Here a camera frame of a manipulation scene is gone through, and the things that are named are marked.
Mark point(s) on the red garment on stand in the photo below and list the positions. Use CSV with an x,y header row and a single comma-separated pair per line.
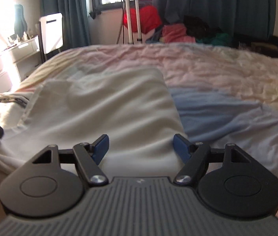
x,y
149,19

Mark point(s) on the green clothing item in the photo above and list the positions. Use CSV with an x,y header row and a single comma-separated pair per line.
x,y
220,39

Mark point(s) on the white air purifier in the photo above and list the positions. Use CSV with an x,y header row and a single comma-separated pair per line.
x,y
52,32

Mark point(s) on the teal curtain of window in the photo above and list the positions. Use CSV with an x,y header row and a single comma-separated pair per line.
x,y
75,20
254,18

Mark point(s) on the teal curtain left of window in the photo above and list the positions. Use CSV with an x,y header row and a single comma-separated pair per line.
x,y
75,20

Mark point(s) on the black clothing pile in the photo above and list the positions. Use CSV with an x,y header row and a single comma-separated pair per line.
x,y
195,27

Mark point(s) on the teal curtain right of window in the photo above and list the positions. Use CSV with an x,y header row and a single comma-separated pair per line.
x,y
254,18

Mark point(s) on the white dresser with drawers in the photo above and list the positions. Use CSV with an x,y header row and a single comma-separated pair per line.
x,y
17,63

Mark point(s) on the pink clothing pile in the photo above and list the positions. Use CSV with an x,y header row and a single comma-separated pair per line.
x,y
176,33

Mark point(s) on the white zip-up jacket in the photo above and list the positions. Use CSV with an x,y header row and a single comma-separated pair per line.
x,y
133,107

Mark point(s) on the cardboard box on armchair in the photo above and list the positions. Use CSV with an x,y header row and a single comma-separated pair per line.
x,y
262,47

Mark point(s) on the pastel tie-dye bed sheet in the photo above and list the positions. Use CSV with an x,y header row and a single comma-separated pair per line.
x,y
222,94

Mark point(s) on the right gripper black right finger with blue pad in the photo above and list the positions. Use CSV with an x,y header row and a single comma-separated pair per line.
x,y
228,181

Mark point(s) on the black armchair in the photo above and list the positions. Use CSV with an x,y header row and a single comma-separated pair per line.
x,y
243,42

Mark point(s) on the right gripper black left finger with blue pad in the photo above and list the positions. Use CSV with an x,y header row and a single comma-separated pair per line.
x,y
54,180

